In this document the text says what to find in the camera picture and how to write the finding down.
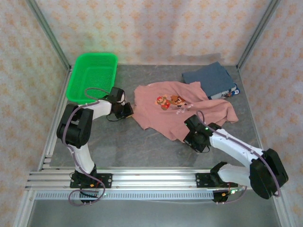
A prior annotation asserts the white cloth garment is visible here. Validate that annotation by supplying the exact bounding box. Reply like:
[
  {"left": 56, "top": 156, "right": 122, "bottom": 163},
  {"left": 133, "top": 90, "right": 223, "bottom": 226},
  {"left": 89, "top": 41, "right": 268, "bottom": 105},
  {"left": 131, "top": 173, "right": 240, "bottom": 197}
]
[{"left": 131, "top": 81, "right": 239, "bottom": 142}]

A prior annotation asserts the green plastic basket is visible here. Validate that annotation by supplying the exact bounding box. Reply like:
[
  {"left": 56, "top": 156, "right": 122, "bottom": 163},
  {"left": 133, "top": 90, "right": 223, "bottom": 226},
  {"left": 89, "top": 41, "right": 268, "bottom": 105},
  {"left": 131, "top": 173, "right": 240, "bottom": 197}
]
[{"left": 65, "top": 52, "right": 119, "bottom": 105}]

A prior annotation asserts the folded blue t-shirt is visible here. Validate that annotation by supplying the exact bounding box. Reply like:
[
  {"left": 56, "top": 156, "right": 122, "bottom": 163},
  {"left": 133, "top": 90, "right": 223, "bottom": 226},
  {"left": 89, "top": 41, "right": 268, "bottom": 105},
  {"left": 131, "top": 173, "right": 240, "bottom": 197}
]
[{"left": 181, "top": 61, "right": 241, "bottom": 100}]

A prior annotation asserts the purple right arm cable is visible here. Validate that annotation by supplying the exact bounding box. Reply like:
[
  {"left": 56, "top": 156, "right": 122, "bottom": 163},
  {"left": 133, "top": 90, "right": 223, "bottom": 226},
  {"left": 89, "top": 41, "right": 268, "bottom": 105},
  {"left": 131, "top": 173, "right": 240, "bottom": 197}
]
[{"left": 196, "top": 110, "right": 282, "bottom": 205}]

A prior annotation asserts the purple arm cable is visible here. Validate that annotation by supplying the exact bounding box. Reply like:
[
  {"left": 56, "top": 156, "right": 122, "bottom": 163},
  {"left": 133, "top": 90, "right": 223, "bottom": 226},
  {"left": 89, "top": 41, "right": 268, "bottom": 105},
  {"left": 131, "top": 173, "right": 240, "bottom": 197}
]
[
  {"left": 65, "top": 87, "right": 113, "bottom": 206},
  {"left": 196, "top": 110, "right": 282, "bottom": 205}
]

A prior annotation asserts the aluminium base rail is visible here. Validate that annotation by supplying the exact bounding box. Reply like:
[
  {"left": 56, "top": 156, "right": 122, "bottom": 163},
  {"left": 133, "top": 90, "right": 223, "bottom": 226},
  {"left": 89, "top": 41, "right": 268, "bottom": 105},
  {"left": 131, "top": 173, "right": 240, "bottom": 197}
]
[{"left": 25, "top": 166, "right": 249, "bottom": 191}]

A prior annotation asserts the aluminium side rail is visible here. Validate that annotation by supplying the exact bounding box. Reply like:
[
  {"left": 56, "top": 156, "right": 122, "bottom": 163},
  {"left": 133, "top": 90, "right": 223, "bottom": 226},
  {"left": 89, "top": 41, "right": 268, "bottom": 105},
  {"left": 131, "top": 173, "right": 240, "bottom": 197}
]
[{"left": 37, "top": 68, "right": 73, "bottom": 170}]

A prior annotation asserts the slotted grey cable duct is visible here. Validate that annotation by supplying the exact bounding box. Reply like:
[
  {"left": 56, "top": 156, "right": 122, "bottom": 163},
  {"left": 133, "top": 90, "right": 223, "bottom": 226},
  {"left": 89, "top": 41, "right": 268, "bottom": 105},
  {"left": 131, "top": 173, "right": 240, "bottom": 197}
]
[{"left": 35, "top": 190, "right": 215, "bottom": 201}]

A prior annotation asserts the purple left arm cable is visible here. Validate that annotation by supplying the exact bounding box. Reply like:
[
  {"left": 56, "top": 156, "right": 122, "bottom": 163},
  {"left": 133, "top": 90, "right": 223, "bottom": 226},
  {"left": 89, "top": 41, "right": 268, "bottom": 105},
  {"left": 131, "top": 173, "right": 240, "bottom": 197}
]
[{"left": 65, "top": 87, "right": 113, "bottom": 206}]

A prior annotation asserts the aluminium frame post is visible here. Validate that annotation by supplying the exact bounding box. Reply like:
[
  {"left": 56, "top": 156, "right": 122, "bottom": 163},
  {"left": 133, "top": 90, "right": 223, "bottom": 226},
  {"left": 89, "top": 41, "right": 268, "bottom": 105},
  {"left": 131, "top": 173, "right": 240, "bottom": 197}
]
[
  {"left": 25, "top": 0, "right": 72, "bottom": 71},
  {"left": 236, "top": 0, "right": 282, "bottom": 70}
]

